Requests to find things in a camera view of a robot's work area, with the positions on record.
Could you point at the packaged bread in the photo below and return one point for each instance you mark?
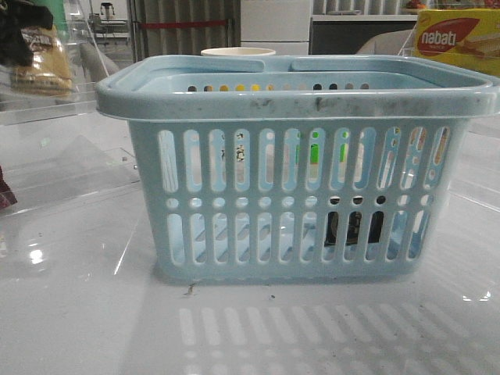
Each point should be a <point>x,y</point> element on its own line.
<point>50,72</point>

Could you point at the clear acrylic display shelf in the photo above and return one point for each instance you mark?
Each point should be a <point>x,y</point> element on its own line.
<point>58,148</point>

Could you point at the yellow nabati wafer box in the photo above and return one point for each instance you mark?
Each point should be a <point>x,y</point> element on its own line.
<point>467,38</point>

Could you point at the dark red snack packet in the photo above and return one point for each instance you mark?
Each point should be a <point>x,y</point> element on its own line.
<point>7,197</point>

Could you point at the green and yellow snack package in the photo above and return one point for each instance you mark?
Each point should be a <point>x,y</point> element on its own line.
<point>58,11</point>

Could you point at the white paper cup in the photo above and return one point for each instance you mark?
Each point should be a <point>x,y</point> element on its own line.
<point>238,52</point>

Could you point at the dark tissue pack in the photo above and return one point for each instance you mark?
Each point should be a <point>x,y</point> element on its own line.
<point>354,224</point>

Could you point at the white cabinet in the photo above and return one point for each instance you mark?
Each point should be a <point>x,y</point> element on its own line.
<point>283,26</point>

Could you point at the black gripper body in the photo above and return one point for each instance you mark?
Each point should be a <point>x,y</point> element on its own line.
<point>15,16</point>

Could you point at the light blue plastic basket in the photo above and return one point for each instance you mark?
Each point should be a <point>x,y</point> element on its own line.
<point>241,160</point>

